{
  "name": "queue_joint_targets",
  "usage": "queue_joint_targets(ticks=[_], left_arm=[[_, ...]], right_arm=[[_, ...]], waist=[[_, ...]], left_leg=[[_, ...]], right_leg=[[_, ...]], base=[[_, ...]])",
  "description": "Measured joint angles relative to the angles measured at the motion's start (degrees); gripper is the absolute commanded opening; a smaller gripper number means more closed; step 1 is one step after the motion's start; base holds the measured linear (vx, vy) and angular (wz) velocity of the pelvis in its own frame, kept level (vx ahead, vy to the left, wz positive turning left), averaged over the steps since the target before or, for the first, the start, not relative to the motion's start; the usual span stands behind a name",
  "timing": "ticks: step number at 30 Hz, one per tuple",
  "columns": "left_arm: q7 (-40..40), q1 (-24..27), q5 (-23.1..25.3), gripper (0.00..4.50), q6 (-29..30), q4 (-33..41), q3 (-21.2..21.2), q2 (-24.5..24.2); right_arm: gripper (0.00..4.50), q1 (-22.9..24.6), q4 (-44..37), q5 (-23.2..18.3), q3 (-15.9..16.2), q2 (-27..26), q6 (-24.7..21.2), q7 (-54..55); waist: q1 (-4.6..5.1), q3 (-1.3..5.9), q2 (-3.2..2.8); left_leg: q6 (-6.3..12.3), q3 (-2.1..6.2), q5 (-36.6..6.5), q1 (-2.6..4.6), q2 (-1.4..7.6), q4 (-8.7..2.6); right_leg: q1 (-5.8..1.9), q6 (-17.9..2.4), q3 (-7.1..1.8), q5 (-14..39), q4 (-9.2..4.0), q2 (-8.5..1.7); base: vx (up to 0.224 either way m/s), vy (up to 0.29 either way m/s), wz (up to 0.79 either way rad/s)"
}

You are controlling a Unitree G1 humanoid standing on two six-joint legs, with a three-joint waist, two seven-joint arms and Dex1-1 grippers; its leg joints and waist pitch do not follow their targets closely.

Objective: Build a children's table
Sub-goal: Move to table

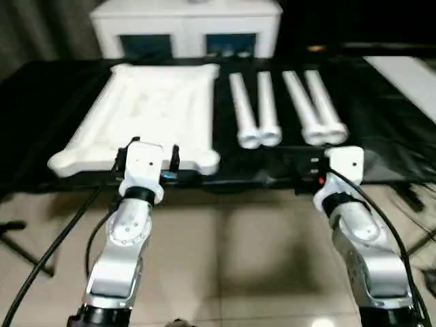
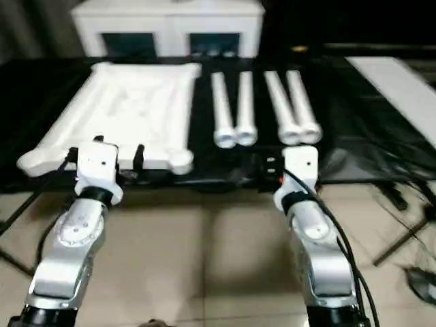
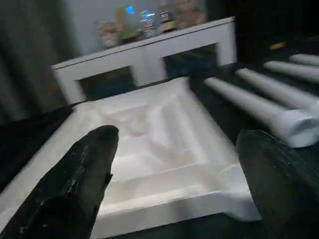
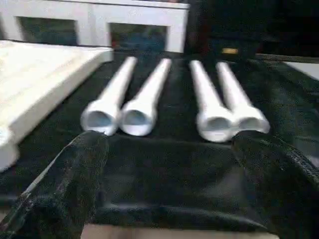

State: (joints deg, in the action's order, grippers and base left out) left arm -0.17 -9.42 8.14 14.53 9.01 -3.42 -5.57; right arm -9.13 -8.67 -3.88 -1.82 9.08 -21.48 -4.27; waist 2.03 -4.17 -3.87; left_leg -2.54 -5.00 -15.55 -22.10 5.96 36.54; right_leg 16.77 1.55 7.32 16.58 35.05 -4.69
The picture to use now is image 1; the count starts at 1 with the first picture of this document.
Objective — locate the white plastic table top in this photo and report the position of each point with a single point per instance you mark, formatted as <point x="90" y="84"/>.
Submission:
<point x="153" y="112"/>

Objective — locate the white cabinet with glass doors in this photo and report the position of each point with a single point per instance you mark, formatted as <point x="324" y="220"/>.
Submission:
<point x="184" y="24"/>

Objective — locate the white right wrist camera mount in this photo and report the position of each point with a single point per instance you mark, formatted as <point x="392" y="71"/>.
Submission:
<point x="345" y="163"/>

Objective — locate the black tripod stand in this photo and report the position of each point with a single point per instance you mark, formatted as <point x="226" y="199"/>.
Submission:
<point x="24" y="245"/>

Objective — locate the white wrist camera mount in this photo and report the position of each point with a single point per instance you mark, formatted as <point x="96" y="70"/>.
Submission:
<point x="345" y="163"/>
<point x="144" y="163"/>

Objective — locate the white flat board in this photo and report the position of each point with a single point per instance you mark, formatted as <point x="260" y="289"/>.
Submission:
<point x="408" y="81"/>

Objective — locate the white plastic table leg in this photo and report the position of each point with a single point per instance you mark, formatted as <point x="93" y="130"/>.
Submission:
<point x="267" y="109"/>
<point x="323" y="102"/>
<point x="303" y="105"/>
<point x="243" y="109"/>

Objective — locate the grey curtain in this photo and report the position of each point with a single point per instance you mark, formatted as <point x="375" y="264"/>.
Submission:
<point x="34" y="30"/>

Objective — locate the small yellow-brown block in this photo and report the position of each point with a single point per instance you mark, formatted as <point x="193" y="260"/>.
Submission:
<point x="317" y="48"/>

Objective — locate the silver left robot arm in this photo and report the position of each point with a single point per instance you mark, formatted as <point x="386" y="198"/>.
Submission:
<point x="126" y="231"/>

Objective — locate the black work mat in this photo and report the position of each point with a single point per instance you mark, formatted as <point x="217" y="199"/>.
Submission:
<point x="51" y="112"/>

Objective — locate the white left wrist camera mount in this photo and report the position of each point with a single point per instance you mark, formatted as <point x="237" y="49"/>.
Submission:
<point x="144" y="163"/>

